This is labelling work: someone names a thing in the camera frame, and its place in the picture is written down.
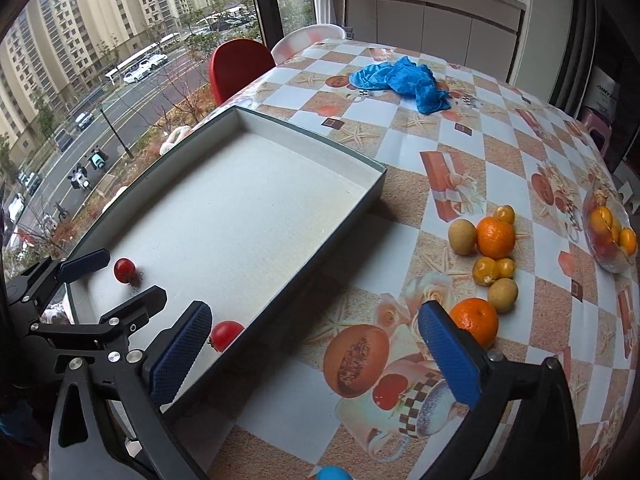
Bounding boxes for large orange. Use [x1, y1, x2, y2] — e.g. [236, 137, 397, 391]
[449, 298, 499, 350]
[476, 217, 516, 260]

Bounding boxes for yellow kumquat large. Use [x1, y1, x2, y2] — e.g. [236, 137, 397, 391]
[472, 256, 501, 287]

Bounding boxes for brown longan fruit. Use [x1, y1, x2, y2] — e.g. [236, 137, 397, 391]
[487, 278, 518, 314]
[448, 219, 477, 256]

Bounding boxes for white paper bag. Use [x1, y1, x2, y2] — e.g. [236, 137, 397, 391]
[582, 65, 620, 124]

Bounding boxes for white cabinet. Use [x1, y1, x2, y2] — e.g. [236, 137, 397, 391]
[334, 0, 525, 81]

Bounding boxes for glass fruit bowl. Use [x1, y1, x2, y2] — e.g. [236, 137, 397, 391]
[582, 179, 639, 274]

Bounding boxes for white chair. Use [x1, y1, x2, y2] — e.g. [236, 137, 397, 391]
[271, 24, 346, 65]

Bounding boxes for blue crumpled gloves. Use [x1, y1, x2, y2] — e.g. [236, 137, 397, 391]
[349, 56, 450, 115]

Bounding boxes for yellow kumquat small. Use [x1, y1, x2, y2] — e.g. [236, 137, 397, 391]
[496, 258, 516, 278]

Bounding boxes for white shallow box tray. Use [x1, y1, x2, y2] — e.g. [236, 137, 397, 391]
[74, 106, 385, 349]

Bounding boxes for checkered patterned tablecloth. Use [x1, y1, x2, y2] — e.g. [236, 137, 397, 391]
[177, 41, 639, 479]

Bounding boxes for blue gloved right hand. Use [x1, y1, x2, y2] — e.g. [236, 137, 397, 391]
[314, 466, 352, 480]

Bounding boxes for yellow kumquat far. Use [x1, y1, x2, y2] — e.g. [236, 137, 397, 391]
[492, 205, 515, 224]

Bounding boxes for orange fruit in bowl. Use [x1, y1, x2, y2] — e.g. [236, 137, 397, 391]
[588, 206, 613, 244]

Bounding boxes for pink plastic stool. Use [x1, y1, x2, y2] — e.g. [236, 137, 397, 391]
[580, 107, 612, 156]

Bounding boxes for red chair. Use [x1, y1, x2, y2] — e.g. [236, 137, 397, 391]
[207, 38, 276, 106]

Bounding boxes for red tomato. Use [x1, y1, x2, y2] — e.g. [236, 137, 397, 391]
[114, 258, 137, 284]
[209, 320, 244, 353]

